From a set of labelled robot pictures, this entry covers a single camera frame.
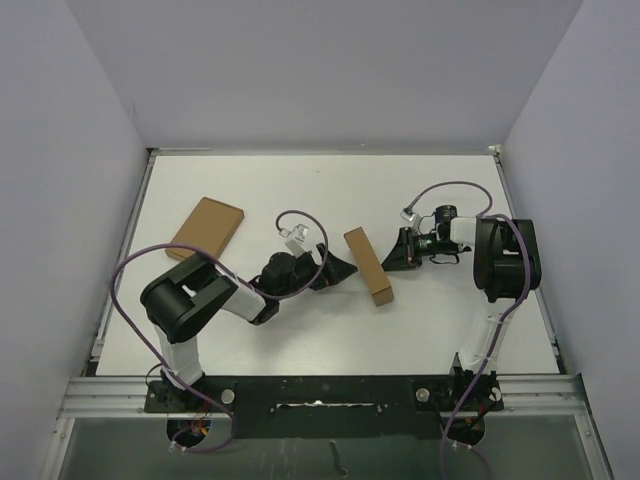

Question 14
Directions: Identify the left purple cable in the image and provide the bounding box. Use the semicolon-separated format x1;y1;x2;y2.
110;209;330;454

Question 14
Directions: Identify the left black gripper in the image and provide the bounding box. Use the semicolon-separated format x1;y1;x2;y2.
276;242;357;300

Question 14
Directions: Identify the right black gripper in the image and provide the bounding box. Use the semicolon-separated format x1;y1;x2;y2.
380;227;460;272

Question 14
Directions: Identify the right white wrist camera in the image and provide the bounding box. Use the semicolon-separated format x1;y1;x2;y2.
400;206;422;232

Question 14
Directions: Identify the folded brown cardboard box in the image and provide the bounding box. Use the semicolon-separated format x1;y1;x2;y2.
171;197;245;258

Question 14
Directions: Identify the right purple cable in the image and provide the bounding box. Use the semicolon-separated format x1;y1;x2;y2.
409;180;532;480

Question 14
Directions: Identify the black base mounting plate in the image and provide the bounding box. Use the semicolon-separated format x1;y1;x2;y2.
144;373;504;443

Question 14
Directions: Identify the brown cardboard box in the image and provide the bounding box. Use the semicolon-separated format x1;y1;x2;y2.
171;197;245;258
343;227;395;307

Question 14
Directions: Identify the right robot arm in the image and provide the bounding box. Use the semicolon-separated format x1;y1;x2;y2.
382;205;542;374

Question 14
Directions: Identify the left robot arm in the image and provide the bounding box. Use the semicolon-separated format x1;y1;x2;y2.
140;243;358;411

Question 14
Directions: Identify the purple cable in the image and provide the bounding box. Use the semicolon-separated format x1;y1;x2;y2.
409;180;532;480
110;209;330;454

